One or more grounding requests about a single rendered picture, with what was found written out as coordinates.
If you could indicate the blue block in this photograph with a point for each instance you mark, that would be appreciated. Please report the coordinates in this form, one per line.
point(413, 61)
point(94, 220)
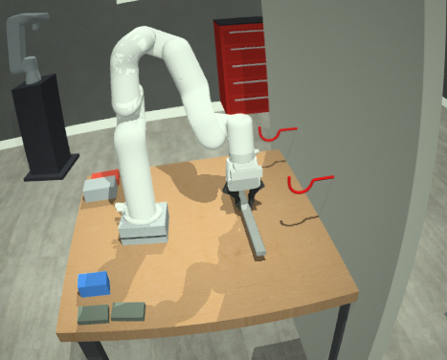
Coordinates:
point(93, 284)

